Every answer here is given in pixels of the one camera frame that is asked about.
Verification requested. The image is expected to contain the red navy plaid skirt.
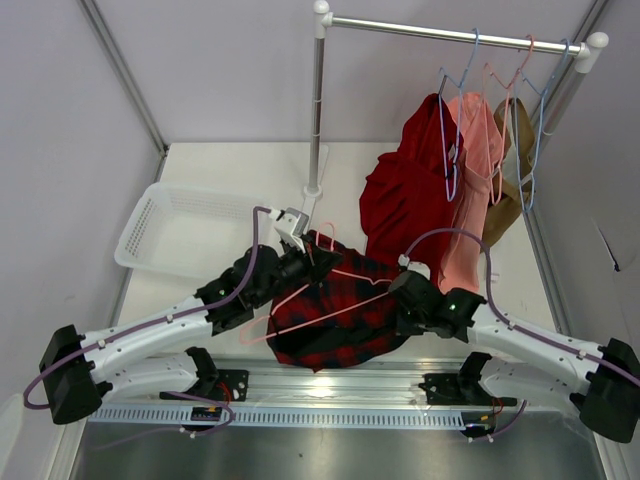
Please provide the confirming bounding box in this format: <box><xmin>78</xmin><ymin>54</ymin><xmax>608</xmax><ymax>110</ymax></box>
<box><xmin>266</xmin><ymin>230</ymin><xmax>408</xmax><ymax>372</ymax></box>

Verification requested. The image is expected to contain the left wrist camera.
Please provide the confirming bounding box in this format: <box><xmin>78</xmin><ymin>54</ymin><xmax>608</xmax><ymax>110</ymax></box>
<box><xmin>274</xmin><ymin>207</ymin><xmax>309</xmax><ymax>252</ymax></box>

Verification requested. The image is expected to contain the metal clothes rack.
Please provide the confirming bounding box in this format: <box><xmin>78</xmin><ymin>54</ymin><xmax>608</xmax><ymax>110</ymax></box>
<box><xmin>301</xmin><ymin>1</ymin><xmax>612</xmax><ymax>217</ymax></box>

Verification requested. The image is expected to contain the white plastic basket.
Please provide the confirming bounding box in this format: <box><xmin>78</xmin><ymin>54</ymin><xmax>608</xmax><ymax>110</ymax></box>
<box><xmin>114</xmin><ymin>182</ymin><xmax>267</xmax><ymax>280</ymax></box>

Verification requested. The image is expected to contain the pink garment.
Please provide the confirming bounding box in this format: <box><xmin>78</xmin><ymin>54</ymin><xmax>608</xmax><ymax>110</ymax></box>
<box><xmin>438</xmin><ymin>92</ymin><xmax>504</xmax><ymax>293</ymax></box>

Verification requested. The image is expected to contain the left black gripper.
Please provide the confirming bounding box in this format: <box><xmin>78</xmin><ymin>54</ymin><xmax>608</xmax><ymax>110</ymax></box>
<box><xmin>252</xmin><ymin>234</ymin><xmax>341</xmax><ymax>308</ymax></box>

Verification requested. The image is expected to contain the pink wire hanger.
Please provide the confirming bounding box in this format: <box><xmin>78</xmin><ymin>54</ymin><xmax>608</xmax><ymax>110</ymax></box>
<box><xmin>239</xmin><ymin>222</ymin><xmax>399</xmax><ymax>345</ymax></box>

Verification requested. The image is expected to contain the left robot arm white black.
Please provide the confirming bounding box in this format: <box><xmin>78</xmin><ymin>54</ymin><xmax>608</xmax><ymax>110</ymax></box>
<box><xmin>37</xmin><ymin>235</ymin><xmax>342</xmax><ymax>425</ymax></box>

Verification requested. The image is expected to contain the red dress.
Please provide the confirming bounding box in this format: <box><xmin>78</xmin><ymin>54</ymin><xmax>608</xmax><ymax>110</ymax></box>
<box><xmin>359</xmin><ymin>93</ymin><xmax>464</xmax><ymax>284</ymax></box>

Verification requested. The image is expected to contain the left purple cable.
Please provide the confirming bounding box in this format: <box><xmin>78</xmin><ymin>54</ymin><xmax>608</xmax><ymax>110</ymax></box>
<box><xmin>23</xmin><ymin>205</ymin><xmax>276</xmax><ymax>412</ymax></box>

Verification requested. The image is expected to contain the tan brown garment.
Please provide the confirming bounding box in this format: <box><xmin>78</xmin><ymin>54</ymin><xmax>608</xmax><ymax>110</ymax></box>
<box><xmin>482</xmin><ymin>99</ymin><xmax>535</xmax><ymax>246</ymax></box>

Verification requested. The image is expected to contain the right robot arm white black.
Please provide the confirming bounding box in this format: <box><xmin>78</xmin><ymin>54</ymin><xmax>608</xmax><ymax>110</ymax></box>
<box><xmin>389</xmin><ymin>270</ymin><xmax>639</xmax><ymax>444</ymax></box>

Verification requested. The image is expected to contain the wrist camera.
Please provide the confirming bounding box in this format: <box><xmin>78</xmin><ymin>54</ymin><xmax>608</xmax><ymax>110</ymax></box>
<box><xmin>398</xmin><ymin>254</ymin><xmax>431</xmax><ymax>279</ymax></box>
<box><xmin>274</xmin><ymin>207</ymin><xmax>309</xmax><ymax>252</ymax></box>

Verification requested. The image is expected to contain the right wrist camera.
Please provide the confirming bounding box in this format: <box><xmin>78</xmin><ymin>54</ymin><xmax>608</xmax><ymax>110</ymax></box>
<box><xmin>398</xmin><ymin>254</ymin><xmax>431</xmax><ymax>279</ymax></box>

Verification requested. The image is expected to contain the white slotted cable duct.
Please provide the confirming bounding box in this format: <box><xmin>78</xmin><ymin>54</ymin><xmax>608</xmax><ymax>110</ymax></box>
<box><xmin>89</xmin><ymin>403</ymin><xmax>465</xmax><ymax>431</ymax></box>

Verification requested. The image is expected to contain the purple cable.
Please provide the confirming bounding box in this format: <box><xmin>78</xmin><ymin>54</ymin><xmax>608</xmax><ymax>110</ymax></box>
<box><xmin>23</xmin><ymin>205</ymin><xmax>276</xmax><ymax>412</ymax></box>
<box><xmin>402</xmin><ymin>228</ymin><xmax>640</xmax><ymax>389</ymax></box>

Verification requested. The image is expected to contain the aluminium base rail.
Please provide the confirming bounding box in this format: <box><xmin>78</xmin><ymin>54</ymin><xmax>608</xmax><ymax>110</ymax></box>
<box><xmin>199</xmin><ymin>353</ymin><xmax>581</xmax><ymax>414</ymax></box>

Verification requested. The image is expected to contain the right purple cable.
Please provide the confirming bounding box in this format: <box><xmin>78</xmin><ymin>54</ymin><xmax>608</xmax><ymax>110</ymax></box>
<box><xmin>402</xmin><ymin>228</ymin><xmax>640</xmax><ymax>389</ymax></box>

